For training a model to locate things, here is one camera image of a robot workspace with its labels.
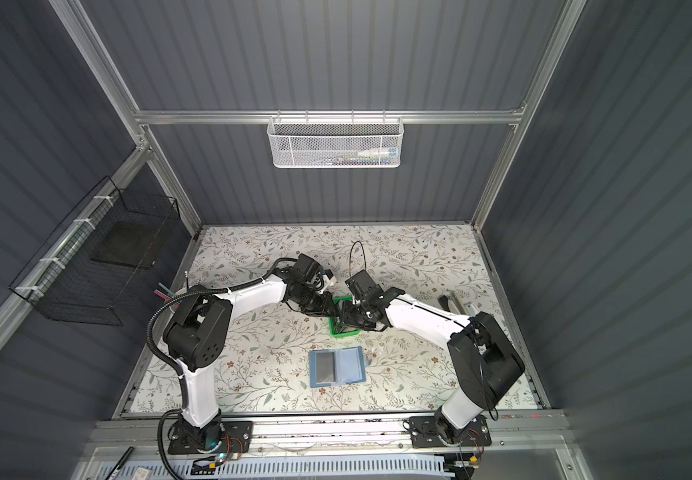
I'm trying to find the beige black stapler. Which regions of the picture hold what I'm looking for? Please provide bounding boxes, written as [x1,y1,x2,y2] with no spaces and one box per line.
[437,292,468,315]

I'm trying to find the black corrugated left cable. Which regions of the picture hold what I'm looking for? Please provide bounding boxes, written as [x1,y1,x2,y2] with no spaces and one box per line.
[144,256,299,480]

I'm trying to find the blue leather card holder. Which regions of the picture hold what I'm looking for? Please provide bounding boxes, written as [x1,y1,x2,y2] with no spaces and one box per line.
[309,346,367,388]

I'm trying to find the black wire basket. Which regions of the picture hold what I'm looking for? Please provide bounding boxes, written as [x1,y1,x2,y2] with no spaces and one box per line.
[10,179,181,326]

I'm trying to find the green plastic card tray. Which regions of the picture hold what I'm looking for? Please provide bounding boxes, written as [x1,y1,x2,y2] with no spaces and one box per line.
[328,296,360,339]

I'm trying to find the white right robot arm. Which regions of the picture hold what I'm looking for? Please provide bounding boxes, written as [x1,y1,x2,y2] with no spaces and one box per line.
[339,270,525,443]

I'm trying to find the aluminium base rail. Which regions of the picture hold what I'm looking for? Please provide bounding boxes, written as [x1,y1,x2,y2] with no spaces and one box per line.
[81,410,576,461]

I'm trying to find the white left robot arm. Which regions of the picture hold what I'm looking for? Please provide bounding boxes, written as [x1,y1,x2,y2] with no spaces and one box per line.
[149,254,338,429]

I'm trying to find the white mesh wall basket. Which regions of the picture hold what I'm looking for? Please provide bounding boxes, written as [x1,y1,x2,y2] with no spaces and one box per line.
[267,118,405,169]

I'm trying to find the black pen on base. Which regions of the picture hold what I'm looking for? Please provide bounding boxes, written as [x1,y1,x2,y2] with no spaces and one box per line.
[105,446,135,480]

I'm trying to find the green pencil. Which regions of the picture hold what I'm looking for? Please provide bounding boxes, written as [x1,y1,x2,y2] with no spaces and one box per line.
[154,285,175,300]

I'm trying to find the thin black right cable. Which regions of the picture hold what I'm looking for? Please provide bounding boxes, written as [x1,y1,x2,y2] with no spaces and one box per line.
[348,240,368,274]

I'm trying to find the black VIP card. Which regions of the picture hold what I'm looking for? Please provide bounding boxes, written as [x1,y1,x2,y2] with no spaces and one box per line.
[312,351,336,386]

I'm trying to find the white tube in basket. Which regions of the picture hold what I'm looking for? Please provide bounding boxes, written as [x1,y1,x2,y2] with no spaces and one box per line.
[357,147,400,162]

